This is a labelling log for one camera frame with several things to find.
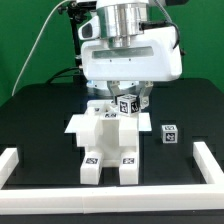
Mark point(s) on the small tagged white cube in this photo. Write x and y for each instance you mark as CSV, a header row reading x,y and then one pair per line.
x,y
169,134

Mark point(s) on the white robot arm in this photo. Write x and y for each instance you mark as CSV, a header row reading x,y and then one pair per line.
x,y
121,43

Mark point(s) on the white chair back frame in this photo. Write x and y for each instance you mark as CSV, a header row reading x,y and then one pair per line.
x,y
88,134

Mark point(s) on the white L-shaped obstacle fence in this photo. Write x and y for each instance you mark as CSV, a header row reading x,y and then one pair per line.
x,y
206,196

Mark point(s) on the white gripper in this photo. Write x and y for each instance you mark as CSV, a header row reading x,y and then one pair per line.
x,y
153,55

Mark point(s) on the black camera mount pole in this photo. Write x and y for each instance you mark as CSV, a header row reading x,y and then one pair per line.
x,y
77,12

